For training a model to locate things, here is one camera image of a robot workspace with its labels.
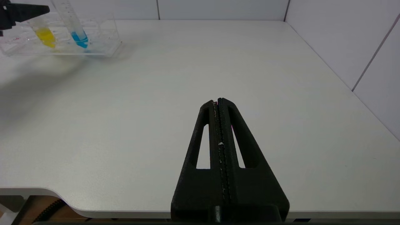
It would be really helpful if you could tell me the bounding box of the test tube with yellow pigment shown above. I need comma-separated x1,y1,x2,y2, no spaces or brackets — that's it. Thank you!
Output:
29,16,57,49

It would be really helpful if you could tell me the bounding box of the clear acrylic test tube rack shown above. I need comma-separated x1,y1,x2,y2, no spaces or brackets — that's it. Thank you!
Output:
0,12,123,58

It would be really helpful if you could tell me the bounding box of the white table frame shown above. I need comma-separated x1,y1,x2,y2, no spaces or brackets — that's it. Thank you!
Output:
0,195,29,225

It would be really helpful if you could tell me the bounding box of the black corrugated cable conduit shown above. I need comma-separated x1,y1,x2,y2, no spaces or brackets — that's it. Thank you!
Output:
31,199,67,223

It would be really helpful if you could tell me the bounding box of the test tube with blue pigment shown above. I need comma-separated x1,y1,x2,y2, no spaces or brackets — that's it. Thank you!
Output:
52,0,89,49

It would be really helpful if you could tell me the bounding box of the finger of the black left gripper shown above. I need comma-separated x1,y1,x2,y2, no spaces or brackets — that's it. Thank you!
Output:
9,4,50,23

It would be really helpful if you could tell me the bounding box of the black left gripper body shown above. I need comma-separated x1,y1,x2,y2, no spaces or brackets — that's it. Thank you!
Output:
0,0,13,30

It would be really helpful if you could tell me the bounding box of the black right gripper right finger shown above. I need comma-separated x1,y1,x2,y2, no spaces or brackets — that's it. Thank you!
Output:
218,97,290,223

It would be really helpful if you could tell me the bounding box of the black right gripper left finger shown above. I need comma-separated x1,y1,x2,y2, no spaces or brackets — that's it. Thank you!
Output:
171,100,226,223

